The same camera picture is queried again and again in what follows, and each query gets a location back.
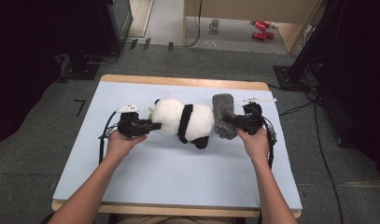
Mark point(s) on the person's right hand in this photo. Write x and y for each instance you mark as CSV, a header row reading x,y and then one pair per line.
x,y
254,146

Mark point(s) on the red can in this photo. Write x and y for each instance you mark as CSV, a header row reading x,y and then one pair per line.
x,y
260,25
267,23
258,36

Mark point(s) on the black flat stand base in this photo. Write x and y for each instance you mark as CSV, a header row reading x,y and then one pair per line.
x,y
80,70

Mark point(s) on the wooden table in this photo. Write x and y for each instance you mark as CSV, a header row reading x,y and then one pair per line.
x,y
184,81

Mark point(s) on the person's left hand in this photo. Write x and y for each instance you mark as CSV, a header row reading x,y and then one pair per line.
x,y
120,147

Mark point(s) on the light blue table mat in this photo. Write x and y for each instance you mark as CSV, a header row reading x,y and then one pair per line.
x,y
178,183

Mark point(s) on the dark glass-front cabinet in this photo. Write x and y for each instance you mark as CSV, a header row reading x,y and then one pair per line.
x,y
117,25

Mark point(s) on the person's beige trousers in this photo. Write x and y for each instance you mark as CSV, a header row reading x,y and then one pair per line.
x,y
166,220

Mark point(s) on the dark curtain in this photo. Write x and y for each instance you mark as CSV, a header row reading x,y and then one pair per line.
x,y
22,62
358,77

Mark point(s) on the light wooden cabinet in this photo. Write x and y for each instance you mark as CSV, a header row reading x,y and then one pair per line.
x,y
240,9

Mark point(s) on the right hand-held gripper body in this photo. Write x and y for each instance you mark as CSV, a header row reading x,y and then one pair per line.
x,y
251,121

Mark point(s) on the black tape corner mark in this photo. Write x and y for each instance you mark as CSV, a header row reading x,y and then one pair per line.
x,y
80,107

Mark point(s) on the beige mug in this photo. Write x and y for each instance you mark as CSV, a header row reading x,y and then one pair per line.
x,y
214,25

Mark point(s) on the grey fuzzy cloth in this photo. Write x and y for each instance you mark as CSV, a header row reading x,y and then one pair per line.
x,y
223,112

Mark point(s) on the panda plush toy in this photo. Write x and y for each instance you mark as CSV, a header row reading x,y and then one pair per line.
x,y
172,115

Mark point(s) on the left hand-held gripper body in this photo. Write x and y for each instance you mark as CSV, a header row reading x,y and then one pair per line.
x,y
130,126

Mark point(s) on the black tape strip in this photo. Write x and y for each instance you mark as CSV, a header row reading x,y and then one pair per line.
x,y
133,44
171,46
147,44

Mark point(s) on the black metal stand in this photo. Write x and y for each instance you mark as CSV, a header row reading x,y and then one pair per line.
x,y
288,77

